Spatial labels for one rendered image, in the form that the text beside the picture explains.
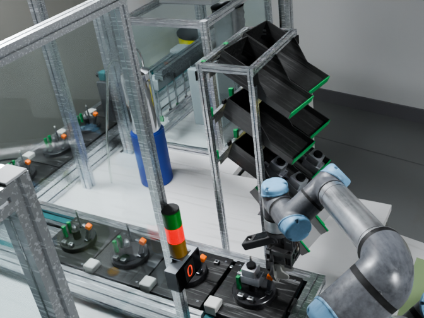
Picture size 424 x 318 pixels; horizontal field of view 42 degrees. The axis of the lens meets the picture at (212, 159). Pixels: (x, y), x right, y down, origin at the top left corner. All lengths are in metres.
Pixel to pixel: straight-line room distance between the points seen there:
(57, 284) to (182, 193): 1.87
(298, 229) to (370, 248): 0.33
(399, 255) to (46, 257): 0.69
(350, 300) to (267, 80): 0.86
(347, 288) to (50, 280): 0.62
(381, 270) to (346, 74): 3.93
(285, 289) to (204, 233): 0.55
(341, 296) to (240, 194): 1.42
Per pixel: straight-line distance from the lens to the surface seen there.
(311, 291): 1.85
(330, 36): 4.89
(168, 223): 1.48
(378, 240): 1.14
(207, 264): 1.96
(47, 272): 0.66
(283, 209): 1.45
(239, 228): 2.27
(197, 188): 2.54
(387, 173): 4.14
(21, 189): 0.60
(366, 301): 1.09
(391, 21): 4.60
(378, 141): 4.52
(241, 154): 1.82
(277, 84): 1.74
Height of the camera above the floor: 2.27
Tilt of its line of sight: 31 degrees down
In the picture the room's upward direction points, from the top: 8 degrees counter-clockwise
